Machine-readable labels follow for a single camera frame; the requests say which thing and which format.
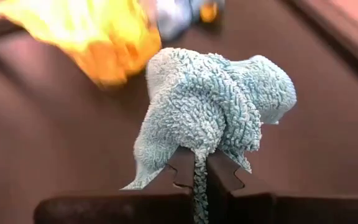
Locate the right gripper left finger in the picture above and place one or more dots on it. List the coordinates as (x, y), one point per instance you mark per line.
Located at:
(135, 208)

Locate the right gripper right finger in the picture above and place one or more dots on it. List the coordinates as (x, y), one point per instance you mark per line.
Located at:
(259, 210)

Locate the light blue microfiber towel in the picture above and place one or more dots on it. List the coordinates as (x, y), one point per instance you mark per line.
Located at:
(174, 18)
(204, 102)

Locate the yellow microfiber towel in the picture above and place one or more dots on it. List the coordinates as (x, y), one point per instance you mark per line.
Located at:
(209, 12)
(104, 31)

